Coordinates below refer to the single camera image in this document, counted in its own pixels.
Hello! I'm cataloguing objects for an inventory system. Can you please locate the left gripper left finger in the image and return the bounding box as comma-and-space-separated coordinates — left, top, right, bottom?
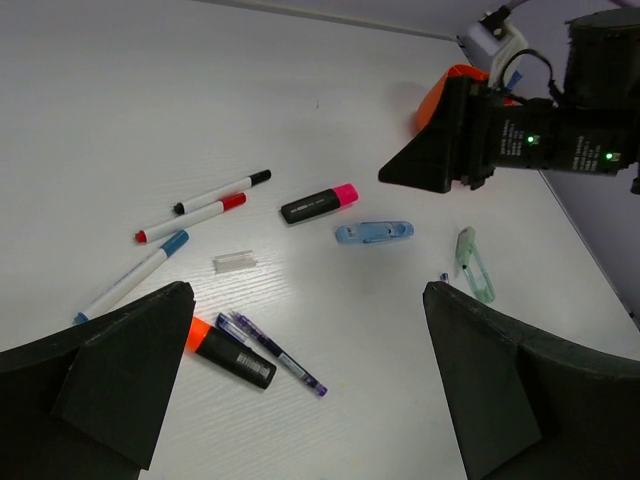
1, 282, 194, 479

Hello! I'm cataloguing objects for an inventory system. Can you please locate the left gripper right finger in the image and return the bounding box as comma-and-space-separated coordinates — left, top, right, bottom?
423, 281, 639, 479

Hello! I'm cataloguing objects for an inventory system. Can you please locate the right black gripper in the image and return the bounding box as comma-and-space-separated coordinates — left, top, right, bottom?
378, 76, 555, 193

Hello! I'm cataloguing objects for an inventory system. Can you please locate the pink black highlighter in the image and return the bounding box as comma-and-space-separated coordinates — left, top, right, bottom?
280, 183, 359, 225

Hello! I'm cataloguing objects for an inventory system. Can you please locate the orange black highlighter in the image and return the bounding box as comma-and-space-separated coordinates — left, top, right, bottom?
185, 317, 277, 390

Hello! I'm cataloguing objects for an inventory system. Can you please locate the blue cap white marker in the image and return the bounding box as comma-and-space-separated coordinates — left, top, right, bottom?
73, 230, 189, 325

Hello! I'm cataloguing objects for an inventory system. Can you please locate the black cap white marker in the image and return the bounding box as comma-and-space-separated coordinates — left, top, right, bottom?
173, 169, 272, 215

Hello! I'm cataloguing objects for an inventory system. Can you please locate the red cap white marker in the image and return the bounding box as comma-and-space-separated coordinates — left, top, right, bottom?
134, 193, 247, 244

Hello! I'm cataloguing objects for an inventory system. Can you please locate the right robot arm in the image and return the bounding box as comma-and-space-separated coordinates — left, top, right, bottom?
378, 8, 639, 194

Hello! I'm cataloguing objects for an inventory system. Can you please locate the orange round pen holder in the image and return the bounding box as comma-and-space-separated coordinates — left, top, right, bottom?
413, 64, 489, 134

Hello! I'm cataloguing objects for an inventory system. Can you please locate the blue pen cap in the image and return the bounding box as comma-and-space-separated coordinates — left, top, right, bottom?
215, 313, 248, 344

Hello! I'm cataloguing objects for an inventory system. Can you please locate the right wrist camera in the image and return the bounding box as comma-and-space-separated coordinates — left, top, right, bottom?
458, 6, 528, 84

